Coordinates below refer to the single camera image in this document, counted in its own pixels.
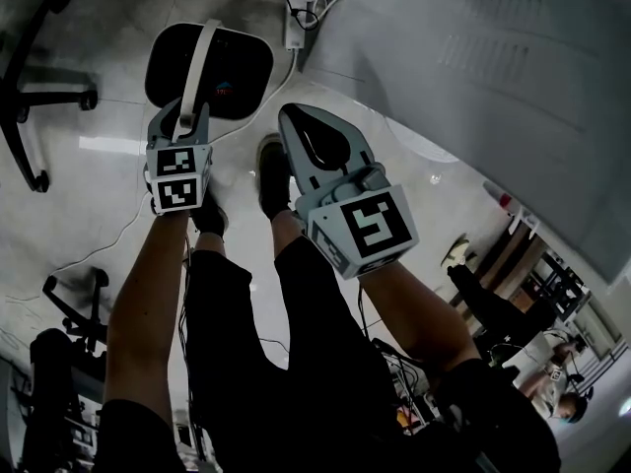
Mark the wooden bench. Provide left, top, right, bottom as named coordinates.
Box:
left=472, top=224, right=548, bottom=324

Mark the person's right black shoe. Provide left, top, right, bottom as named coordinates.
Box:
left=255, top=133, right=293, bottom=221

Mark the black trash bin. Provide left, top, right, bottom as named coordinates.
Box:
left=144, top=19, right=275, bottom=122

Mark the person's right forearm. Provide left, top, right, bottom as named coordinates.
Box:
left=357, top=258, right=482, bottom=373

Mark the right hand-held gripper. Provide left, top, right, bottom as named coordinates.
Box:
left=277, top=103, right=421, bottom=282

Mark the person's left forearm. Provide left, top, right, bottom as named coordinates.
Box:
left=105, top=209, right=191, bottom=413

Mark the person's left black shoe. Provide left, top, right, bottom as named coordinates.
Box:
left=189, top=189, right=229, bottom=238

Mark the person's black shoe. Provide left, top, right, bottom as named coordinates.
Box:
left=189, top=189, right=229, bottom=238
left=255, top=133, right=293, bottom=221

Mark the white power strip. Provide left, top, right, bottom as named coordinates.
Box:
left=282, top=0, right=311, bottom=52

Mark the person's body in black clothing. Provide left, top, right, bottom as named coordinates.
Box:
left=93, top=204, right=563, bottom=473

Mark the white water dispenser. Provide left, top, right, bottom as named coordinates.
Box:
left=303, top=0, right=631, bottom=288

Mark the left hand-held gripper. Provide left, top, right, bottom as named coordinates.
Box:
left=143, top=99, right=214, bottom=216

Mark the black grey office chair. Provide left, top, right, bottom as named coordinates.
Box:
left=29, top=267, right=110, bottom=462

